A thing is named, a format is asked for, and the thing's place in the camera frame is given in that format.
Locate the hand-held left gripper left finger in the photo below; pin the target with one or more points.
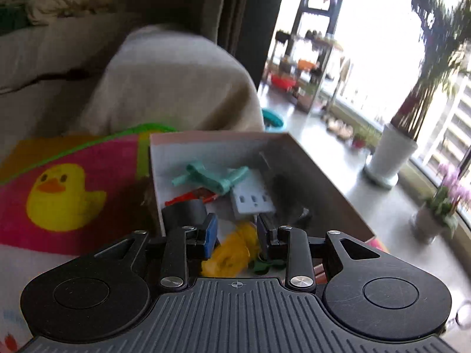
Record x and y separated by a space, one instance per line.
210 235

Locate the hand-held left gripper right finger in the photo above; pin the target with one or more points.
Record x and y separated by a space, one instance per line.
263 231

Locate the yellow plastic object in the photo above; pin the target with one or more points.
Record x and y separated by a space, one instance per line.
231 252

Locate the black round object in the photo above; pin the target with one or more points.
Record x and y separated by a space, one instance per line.
184 213

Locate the red plastic object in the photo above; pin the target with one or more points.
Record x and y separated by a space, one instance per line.
184 198

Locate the teal plastic tool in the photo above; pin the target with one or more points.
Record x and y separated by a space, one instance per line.
220 182

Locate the pink cardboard box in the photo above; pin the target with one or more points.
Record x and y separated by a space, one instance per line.
316 180

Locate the white multi-port adapter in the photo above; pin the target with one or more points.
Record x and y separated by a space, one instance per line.
250 200

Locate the teal bowl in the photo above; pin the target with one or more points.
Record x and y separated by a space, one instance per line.
272 117

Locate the small green potted plant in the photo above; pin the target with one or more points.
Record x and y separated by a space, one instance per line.
360 139

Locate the colourful printed play mat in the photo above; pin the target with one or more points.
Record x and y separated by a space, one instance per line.
92 161

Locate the large white plant pot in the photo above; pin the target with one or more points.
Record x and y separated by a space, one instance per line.
390 154

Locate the beige throw blanket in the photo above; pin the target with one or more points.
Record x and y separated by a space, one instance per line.
176 81

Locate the small white potted plant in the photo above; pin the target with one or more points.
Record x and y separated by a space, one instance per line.
428 222

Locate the tall green plant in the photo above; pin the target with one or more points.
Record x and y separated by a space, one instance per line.
423 92

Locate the grey curtain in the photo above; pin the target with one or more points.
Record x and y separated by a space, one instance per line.
250 14

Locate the metal storage rack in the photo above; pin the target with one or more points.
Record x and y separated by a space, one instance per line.
312 11

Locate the beige sofa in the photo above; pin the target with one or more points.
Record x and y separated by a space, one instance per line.
36 55

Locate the green cloth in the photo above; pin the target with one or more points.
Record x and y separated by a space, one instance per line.
9 18

